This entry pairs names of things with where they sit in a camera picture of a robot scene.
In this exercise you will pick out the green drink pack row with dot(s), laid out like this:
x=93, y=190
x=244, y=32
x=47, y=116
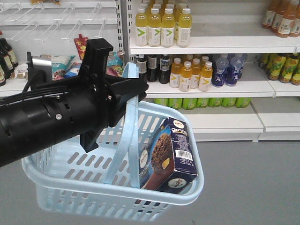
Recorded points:
x=203, y=102

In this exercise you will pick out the light blue plastic basket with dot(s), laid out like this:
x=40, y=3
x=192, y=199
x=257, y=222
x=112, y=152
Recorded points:
x=102, y=183

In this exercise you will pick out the dark soy bottle group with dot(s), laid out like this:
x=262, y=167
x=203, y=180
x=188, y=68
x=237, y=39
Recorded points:
x=8, y=61

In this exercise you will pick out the yellow juice bottle group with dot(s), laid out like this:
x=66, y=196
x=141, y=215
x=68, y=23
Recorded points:
x=163, y=23

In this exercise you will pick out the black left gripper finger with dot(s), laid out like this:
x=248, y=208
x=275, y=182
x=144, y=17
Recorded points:
x=117, y=106
x=122, y=89

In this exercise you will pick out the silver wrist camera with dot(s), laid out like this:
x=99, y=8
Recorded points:
x=37, y=63

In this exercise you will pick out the blue chocolate cookie box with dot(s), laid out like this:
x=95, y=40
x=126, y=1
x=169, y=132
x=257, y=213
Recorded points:
x=166, y=162

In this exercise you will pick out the orange juice bottle group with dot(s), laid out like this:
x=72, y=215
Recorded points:
x=282, y=17

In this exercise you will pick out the blue sports drink bottles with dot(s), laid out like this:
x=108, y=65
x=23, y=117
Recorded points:
x=228, y=68

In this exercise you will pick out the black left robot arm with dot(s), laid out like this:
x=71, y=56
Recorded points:
x=20, y=118

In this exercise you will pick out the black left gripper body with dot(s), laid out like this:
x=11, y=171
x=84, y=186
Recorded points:
x=78, y=106

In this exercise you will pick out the red snack pouch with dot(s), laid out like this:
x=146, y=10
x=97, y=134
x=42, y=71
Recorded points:
x=81, y=43

